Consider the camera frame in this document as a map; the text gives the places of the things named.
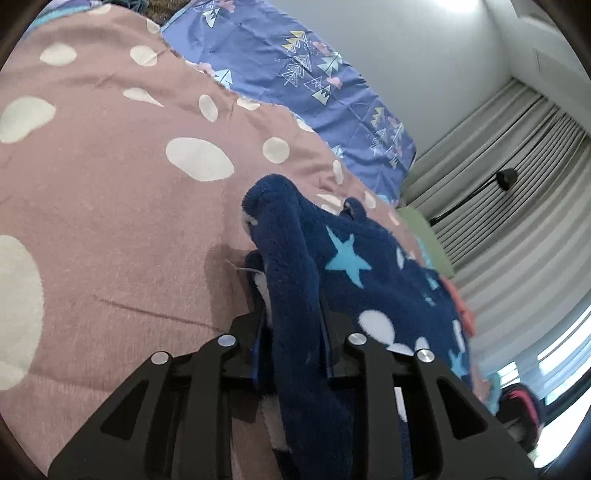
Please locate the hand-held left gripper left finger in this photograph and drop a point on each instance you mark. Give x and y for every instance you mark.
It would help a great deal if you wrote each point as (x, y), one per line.
(256, 350)

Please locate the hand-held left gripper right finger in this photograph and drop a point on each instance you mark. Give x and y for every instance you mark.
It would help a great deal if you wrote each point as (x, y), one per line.
(334, 360)

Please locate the navy fleece star pajama top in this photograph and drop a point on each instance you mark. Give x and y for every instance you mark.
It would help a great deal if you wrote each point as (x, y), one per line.
(295, 286)

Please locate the folded salmon pink cloth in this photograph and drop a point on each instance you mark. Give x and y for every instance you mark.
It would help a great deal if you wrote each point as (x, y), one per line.
(461, 302)

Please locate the green pillow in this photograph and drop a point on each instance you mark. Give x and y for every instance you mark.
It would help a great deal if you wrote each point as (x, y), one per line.
(429, 240)

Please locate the dark backpack with pink trim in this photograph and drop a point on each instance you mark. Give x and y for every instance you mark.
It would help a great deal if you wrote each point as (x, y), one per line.
(519, 410)

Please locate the pink polka dot blanket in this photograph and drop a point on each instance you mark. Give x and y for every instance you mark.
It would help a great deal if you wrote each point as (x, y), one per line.
(115, 207)

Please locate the black floor lamp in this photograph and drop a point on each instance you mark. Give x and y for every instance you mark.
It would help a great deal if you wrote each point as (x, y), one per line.
(505, 179)

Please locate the grey pleated curtain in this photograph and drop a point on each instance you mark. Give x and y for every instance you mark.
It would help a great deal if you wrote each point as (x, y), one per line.
(508, 152)

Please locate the blue tree print sheet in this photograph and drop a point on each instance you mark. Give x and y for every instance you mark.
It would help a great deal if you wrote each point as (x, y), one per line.
(277, 55)

